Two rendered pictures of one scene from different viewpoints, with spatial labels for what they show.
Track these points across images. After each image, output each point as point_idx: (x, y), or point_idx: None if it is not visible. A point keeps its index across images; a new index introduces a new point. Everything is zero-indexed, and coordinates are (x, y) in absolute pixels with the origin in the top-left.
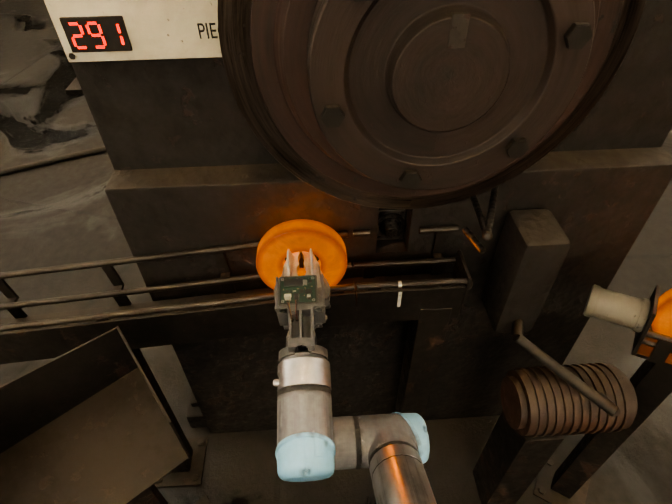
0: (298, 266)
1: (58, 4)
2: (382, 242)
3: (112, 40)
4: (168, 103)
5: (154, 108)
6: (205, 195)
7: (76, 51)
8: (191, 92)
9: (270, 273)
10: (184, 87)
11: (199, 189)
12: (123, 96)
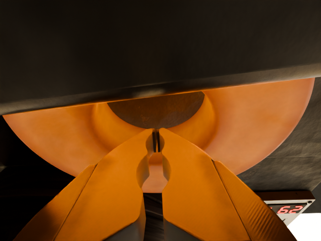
0: (164, 170)
1: (292, 214)
2: None
3: (276, 208)
4: (266, 171)
5: (280, 169)
6: (292, 148)
7: (304, 204)
8: (243, 177)
9: (265, 107)
10: (246, 179)
11: (294, 154)
12: (298, 175)
